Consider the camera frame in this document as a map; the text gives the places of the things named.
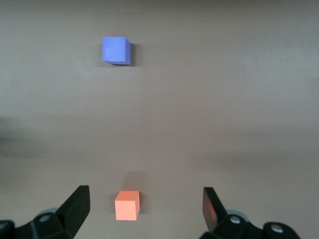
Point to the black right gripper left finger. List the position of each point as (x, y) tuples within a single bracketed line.
[(67, 219)]

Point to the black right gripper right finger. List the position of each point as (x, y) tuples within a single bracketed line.
[(219, 224)]

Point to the orange foam block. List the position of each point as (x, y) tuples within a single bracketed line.
[(125, 209)]

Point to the purple foam block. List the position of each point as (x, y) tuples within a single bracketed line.
[(114, 49)]

